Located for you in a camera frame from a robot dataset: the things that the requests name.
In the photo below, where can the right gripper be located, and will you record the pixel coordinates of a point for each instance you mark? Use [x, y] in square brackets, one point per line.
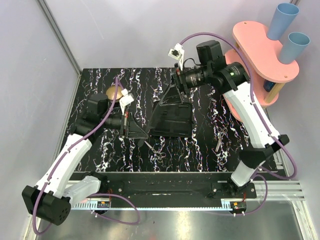
[172, 96]

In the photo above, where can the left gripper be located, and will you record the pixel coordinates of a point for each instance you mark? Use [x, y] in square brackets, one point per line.
[124, 124]

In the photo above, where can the black hair comb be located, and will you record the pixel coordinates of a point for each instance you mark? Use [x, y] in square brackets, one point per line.
[141, 143]

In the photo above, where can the black zip tool case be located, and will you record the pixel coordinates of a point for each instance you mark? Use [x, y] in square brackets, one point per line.
[171, 120]

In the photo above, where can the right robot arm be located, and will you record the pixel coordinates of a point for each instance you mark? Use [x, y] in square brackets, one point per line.
[230, 80]

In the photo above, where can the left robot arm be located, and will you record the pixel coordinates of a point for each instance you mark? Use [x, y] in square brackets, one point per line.
[50, 199]

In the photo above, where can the silver scissors near centre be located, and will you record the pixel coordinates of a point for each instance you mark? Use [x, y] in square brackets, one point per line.
[159, 155]

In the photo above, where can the silver scissors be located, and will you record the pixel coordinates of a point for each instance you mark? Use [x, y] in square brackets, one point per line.
[159, 155]
[221, 134]

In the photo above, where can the bronze bowl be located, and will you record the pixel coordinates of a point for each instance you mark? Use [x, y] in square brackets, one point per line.
[113, 92]

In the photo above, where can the silver scissors on right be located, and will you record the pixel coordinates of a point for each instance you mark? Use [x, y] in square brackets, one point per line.
[221, 134]

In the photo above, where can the dark blue cup on shelf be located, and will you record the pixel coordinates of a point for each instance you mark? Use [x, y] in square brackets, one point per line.
[268, 85]

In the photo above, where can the pink three-tier shelf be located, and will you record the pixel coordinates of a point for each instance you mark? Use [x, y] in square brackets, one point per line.
[261, 53]

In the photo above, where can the blue cup lower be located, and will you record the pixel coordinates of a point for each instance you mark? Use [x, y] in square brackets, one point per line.
[293, 47]

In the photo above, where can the blue cup upper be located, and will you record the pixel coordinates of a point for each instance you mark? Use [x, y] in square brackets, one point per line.
[283, 16]

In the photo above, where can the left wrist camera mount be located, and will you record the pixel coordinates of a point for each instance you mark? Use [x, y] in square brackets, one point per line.
[126, 99]

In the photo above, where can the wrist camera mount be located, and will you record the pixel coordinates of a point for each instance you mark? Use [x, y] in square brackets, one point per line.
[177, 53]
[126, 99]

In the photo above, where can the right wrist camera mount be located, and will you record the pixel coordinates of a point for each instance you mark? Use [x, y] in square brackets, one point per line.
[177, 53]

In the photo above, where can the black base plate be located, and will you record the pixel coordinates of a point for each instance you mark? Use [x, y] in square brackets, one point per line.
[153, 176]

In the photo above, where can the aluminium rail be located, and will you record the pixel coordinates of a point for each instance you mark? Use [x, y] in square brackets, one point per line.
[280, 190]

